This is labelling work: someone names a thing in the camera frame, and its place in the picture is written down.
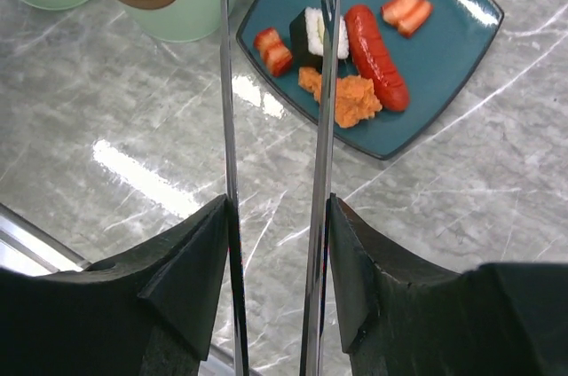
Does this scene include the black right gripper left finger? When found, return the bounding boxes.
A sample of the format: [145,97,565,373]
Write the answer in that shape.
[1,196,228,375]

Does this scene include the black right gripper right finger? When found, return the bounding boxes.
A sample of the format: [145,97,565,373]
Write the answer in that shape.
[329,197,567,375]

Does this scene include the orange fried chicken piece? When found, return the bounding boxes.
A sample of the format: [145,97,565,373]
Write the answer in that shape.
[298,67,383,129]

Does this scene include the red sausage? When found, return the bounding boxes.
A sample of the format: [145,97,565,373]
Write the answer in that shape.
[344,4,410,113]

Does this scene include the pork belly piece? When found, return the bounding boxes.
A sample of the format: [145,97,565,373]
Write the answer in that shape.
[381,0,434,38]
[253,27,293,77]

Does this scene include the sushi roll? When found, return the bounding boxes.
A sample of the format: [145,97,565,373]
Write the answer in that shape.
[288,6,351,72]

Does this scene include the metal tongs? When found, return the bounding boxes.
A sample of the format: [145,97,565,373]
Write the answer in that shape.
[219,0,341,375]

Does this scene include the teal square plate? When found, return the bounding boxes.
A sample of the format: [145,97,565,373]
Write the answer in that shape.
[236,0,504,160]

